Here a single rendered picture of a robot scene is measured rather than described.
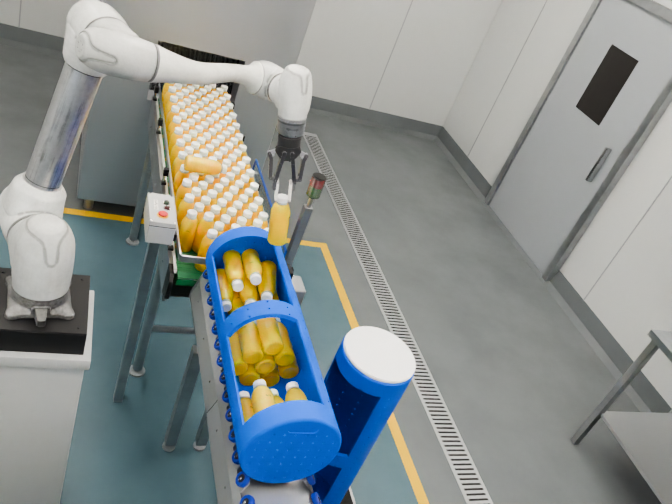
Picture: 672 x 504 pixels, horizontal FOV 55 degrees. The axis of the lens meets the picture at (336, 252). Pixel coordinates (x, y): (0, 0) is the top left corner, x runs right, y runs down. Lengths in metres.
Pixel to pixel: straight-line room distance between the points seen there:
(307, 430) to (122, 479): 1.39
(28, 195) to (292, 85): 0.82
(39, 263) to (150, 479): 1.39
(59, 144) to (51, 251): 0.30
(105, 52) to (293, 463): 1.18
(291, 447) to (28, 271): 0.86
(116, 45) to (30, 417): 1.17
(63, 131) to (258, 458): 1.05
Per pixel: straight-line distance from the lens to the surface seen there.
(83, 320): 2.05
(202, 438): 3.10
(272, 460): 1.85
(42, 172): 2.03
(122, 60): 1.73
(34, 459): 2.43
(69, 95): 1.93
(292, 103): 2.00
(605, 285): 5.37
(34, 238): 1.91
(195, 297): 2.55
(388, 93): 7.19
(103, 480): 3.02
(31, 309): 2.02
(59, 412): 2.24
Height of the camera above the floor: 2.48
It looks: 32 degrees down
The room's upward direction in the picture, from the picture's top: 23 degrees clockwise
